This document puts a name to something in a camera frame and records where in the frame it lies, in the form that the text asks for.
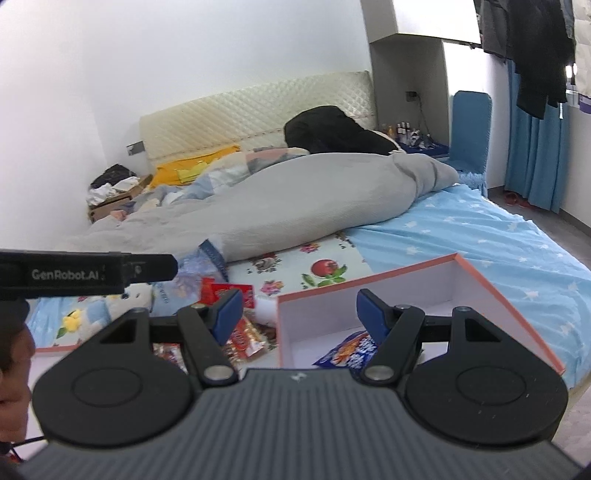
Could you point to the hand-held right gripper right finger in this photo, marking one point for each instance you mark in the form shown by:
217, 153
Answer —
371, 317

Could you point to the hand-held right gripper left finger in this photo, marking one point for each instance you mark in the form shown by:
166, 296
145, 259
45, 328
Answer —
228, 314

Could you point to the blue snack packet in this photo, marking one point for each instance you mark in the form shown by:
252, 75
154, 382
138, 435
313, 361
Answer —
344, 353

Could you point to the deep orange cardboard box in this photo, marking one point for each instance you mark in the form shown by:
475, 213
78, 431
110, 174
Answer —
323, 318

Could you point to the person's left hand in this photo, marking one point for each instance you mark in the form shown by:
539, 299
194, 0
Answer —
14, 374

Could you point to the red label clear snack packet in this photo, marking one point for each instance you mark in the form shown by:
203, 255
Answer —
248, 297

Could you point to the red gold candy packet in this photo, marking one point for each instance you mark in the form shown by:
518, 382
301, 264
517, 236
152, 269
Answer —
244, 339

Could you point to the white spray bottle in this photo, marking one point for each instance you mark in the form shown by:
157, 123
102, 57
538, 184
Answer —
267, 314

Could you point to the blue facial tissue pack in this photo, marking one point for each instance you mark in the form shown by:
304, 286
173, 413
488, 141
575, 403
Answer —
189, 272

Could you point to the white and blue plush toy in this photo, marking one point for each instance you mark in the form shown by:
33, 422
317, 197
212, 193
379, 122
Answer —
129, 300

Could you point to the brown cardboard box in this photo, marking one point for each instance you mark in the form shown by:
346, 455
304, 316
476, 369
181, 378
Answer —
108, 206

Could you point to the white cloth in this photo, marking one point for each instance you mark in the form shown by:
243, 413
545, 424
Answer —
99, 194

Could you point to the grey duvet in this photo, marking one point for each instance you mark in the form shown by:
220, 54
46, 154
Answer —
300, 198

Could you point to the patchwork quilt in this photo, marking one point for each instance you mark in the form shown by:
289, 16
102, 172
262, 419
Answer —
231, 170

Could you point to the yellow pillow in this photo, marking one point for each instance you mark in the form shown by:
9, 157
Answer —
184, 168

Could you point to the red slippers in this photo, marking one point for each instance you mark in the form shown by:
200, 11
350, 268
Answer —
510, 198

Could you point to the group of toiletry bottles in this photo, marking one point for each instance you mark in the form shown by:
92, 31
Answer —
404, 131

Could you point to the black clothing heap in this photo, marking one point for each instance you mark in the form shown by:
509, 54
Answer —
332, 129

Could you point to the cream padded headboard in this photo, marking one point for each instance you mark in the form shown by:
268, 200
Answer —
231, 115

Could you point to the blue chair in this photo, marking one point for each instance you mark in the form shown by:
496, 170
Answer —
468, 129

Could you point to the blue curtain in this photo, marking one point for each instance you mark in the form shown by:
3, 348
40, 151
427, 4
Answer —
531, 152

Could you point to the white built-in cabinet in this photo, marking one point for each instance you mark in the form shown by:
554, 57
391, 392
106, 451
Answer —
406, 60

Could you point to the dark hanging clothes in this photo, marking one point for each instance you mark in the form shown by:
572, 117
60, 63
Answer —
540, 46

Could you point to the grey wall socket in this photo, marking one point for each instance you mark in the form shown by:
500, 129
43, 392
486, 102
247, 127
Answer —
135, 148

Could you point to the black wall socket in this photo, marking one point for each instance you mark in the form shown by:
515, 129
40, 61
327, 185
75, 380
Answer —
412, 96

